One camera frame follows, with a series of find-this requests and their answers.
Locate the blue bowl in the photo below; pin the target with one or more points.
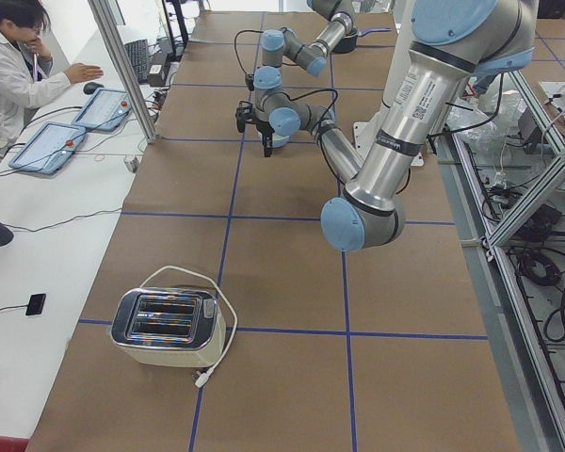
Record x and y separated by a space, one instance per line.
278 141

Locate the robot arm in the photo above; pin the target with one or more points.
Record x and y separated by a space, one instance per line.
440 46
306 42

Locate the black monitor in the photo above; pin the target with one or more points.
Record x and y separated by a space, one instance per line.
176 26

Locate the blue saucepan with glass lid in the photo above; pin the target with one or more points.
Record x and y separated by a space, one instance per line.
349 42

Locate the black keyboard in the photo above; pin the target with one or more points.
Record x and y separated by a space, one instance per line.
137 52

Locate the upper teach pendant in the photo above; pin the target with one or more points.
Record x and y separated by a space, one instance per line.
104 111

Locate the teach pendant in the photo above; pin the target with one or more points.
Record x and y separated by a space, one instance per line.
49 149
104 111

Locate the black computer mouse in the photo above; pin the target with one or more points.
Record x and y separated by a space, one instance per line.
90 87

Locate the lower teach pendant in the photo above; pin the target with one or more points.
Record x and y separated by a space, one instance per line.
49 149

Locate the clear plastic bag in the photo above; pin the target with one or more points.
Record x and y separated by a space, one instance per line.
504 110

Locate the beige appliance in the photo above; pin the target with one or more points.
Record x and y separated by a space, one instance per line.
175 327

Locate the person in white coat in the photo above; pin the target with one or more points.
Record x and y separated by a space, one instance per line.
26 81

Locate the small black device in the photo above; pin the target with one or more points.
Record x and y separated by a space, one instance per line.
35 304

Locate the aluminium frame post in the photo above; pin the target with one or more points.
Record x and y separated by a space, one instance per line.
108 28

